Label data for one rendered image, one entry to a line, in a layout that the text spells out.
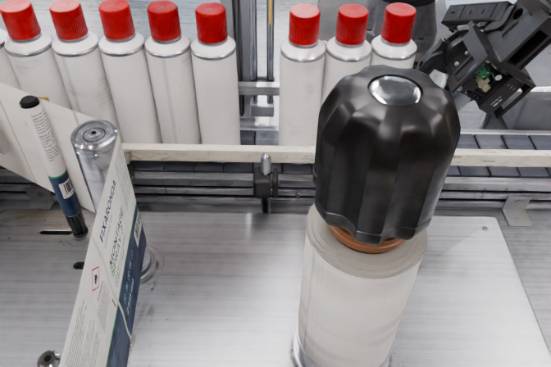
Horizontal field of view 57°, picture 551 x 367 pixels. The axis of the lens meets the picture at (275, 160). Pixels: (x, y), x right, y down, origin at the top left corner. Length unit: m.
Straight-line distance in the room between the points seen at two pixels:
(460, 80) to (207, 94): 0.28
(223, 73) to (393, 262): 0.32
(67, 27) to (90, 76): 0.06
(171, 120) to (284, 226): 0.19
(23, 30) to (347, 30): 0.35
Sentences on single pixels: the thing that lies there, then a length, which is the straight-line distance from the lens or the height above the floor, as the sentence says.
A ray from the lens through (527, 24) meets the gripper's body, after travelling 0.57.
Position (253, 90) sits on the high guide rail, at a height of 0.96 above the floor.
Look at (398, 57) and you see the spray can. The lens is 0.59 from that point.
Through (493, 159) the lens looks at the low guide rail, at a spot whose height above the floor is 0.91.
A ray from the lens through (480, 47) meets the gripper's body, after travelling 0.58.
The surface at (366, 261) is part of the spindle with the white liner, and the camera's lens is 0.34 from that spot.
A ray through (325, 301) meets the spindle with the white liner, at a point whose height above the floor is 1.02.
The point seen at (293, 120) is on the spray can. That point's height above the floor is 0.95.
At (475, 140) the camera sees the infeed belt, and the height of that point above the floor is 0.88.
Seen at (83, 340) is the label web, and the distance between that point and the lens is 0.36.
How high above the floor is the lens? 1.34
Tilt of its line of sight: 43 degrees down
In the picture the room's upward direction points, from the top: 1 degrees clockwise
